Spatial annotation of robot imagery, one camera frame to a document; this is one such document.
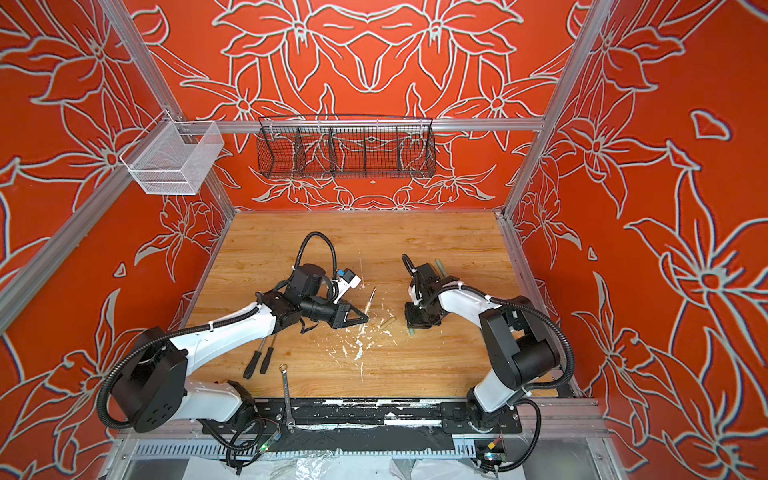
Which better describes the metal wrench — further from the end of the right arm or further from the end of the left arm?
the end of the right arm

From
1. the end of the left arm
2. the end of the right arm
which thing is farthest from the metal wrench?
the end of the right arm

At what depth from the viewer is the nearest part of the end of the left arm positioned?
660 mm

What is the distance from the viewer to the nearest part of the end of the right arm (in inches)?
26.3
